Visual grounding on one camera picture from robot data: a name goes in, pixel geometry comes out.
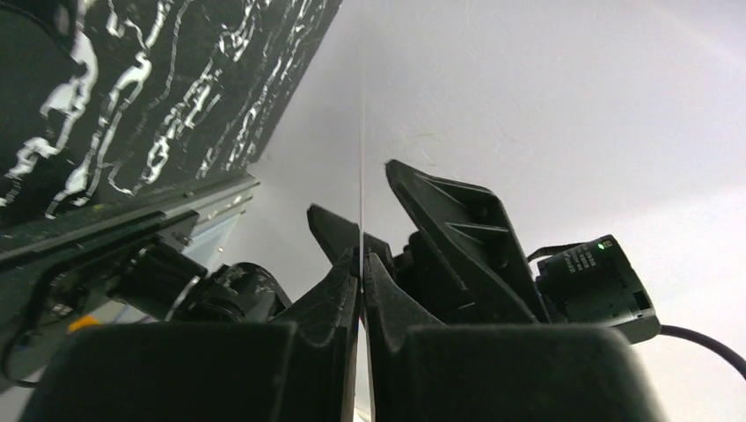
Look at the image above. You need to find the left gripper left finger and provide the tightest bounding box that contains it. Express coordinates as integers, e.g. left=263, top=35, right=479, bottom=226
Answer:
left=20, top=250, right=359, bottom=421

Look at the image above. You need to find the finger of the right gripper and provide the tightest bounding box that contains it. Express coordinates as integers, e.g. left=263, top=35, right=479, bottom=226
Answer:
left=306, top=204, right=394, bottom=268
left=384, top=159, right=550, bottom=324

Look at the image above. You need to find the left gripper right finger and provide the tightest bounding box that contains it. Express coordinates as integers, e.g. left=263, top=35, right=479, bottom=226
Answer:
left=362, top=254, right=666, bottom=421

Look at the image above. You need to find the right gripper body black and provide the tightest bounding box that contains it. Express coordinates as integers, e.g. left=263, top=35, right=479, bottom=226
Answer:
left=394, top=231, right=466, bottom=324

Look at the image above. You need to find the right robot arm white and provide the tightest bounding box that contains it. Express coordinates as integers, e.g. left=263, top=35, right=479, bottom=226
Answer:
left=307, top=159, right=661, bottom=343

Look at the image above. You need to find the aluminium frame rail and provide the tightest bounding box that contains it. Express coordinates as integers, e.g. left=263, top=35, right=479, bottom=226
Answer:
left=1, top=173, right=260, bottom=265

